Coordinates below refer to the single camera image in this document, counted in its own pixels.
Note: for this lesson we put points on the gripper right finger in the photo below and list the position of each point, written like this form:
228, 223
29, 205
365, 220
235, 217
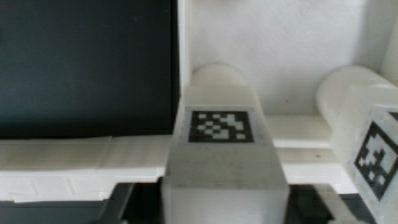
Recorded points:
337, 206

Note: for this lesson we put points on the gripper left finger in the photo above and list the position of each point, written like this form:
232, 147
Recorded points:
116, 205

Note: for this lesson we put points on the white chair leg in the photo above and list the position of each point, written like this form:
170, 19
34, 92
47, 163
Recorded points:
358, 105
225, 185

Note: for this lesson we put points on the white chair seat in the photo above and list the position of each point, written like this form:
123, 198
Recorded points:
285, 40

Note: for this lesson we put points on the white front wall rail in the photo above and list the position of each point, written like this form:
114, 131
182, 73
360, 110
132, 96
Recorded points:
70, 169

